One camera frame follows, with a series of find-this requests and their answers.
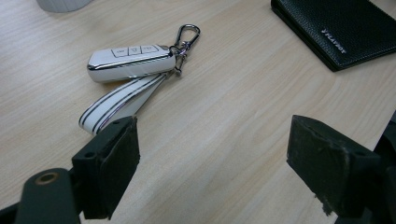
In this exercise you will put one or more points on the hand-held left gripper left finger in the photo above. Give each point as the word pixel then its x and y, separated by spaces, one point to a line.
pixel 109 168

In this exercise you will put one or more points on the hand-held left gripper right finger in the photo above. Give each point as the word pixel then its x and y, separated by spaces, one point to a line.
pixel 330 165

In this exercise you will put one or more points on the white ribbed container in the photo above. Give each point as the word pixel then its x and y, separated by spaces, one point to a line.
pixel 62 4

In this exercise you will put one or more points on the black leather wallet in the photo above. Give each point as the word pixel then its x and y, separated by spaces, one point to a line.
pixel 339 28

